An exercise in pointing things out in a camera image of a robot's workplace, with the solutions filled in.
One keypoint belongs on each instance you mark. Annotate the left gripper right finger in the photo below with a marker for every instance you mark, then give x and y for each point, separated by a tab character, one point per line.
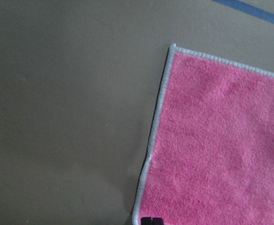
157	221

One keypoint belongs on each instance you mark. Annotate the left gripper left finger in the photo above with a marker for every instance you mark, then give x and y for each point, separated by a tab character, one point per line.
146	221

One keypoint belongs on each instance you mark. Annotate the pink towel white trim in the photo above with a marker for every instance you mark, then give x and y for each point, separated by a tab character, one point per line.
210	155

